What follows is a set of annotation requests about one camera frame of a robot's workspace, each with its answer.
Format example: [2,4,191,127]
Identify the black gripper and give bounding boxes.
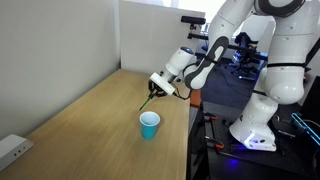
[147,80,168,100]

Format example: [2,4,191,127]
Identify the green pen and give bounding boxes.
[138,94,155,112]

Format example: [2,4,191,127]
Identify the blue plastic cup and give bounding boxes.
[139,110,161,141]

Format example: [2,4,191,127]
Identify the orange object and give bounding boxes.
[191,88,203,108]

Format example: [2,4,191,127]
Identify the white partition panel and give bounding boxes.
[119,0,207,80]

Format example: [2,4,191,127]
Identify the black office chair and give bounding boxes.
[229,31,268,76]

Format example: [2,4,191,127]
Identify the black robot cart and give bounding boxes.
[186,106,320,180]

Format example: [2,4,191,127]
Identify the white rectangular box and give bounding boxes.
[0,133,35,173]

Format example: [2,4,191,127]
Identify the cyan light strip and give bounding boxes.
[291,112,320,146]

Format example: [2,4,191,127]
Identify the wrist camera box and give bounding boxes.
[149,72,177,97]

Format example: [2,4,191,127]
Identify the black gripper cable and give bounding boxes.
[172,63,198,101]

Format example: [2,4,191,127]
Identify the orange handled black clamp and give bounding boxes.
[203,113,220,122]
[204,134,225,150]

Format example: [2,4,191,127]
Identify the black camera bar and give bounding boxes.
[180,15,207,26]

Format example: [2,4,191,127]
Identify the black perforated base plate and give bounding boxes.
[203,109,301,158]

